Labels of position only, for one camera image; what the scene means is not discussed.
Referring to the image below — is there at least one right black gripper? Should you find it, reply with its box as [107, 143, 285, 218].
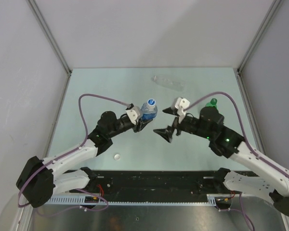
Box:
[154, 106, 213, 142]

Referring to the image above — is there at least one clear bottle with blue label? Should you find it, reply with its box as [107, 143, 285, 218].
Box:
[141, 101, 158, 120]

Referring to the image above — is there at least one white bottle cap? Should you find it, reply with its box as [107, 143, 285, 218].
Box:
[114, 154, 120, 160]
[147, 99, 156, 108]

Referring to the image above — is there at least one green plastic bottle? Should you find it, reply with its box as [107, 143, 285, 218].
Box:
[205, 100, 217, 109]

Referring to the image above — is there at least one green bottle cap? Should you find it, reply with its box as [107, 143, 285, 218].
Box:
[211, 98, 217, 104]

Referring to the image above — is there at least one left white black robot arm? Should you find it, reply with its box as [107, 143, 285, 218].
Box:
[16, 109, 156, 208]

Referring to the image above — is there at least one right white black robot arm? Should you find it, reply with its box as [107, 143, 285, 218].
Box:
[154, 107, 289, 217]

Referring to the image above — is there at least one clear unlabelled plastic bottle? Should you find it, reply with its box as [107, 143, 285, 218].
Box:
[151, 75, 185, 91]

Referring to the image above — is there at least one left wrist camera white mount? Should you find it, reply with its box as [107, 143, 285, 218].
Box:
[125, 103, 142, 125]

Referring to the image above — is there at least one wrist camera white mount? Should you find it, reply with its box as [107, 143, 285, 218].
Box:
[125, 103, 142, 125]
[171, 97, 190, 124]

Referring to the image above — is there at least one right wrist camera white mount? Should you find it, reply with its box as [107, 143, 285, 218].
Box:
[171, 97, 190, 124]

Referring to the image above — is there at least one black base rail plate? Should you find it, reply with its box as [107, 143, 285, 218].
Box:
[69, 166, 234, 202]

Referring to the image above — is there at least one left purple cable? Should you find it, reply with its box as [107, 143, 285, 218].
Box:
[17, 93, 132, 207]

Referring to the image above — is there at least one purple cable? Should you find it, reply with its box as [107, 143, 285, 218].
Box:
[17, 93, 132, 207]
[185, 91, 289, 183]

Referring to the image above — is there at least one grey slotted cable duct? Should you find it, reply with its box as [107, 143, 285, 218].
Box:
[46, 194, 216, 206]

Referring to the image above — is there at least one right aluminium frame post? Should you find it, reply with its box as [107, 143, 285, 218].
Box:
[236, 0, 282, 73]

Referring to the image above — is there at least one aluminium frame post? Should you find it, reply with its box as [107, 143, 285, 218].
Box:
[236, 0, 282, 73]
[26, 0, 72, 74]

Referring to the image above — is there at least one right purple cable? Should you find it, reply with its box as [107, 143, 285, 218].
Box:
[185, 91, 289, 183]

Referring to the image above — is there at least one left aluminium frame post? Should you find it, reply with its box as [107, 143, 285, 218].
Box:
[26, 0, 72, 74]

